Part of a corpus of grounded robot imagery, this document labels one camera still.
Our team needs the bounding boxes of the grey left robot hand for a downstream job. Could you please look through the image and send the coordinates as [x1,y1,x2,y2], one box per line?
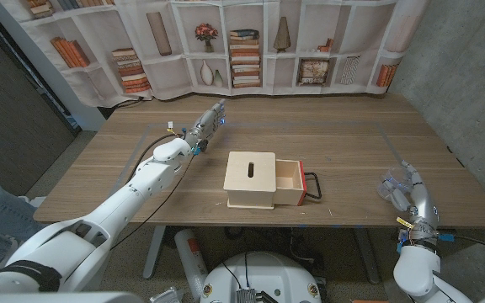
[183,98,227,155]

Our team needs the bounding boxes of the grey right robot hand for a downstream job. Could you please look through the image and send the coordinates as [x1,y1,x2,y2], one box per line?
[379,159,444,252]

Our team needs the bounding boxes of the clear plastic measuring cup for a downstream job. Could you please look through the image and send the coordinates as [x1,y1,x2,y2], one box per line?
[376,167,414,203]

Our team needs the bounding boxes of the wooden drawer with red front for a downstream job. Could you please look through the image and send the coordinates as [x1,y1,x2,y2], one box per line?
[274,158,308,207]

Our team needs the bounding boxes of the printed bookshelf backdrop cloth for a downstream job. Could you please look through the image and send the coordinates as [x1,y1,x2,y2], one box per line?
[0,0,431,109]

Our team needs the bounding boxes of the wooden box with slot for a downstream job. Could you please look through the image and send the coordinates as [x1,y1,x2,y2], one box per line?
[223,151,278,210]

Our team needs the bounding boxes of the white cylinder with orange label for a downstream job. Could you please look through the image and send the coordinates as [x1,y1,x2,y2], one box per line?
[173,228,210,302]

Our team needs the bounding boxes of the white robot torso base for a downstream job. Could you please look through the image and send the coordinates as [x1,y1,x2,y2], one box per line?
[200,251,322,303]

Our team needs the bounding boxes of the silver finned heat sink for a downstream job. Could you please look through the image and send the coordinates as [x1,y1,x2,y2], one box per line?
[236,288,257,303]

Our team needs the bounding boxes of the dark door panel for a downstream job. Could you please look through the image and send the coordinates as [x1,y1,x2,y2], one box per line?
[0,3,82,197]

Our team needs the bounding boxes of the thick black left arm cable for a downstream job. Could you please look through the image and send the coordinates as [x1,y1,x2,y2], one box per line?
[126,132,187,184]

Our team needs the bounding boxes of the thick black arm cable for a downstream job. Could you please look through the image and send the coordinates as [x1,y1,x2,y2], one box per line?
[452,233,485,257]
[126,132,187,184]

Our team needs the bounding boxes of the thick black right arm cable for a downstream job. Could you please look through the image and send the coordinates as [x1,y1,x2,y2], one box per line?
[452,233,485,257]

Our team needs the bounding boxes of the black cord drawer pull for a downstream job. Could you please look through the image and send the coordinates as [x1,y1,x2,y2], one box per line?
[303,171,323,200]

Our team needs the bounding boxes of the grey metal bracket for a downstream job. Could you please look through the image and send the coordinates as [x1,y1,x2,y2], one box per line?
[148,286,184,303]

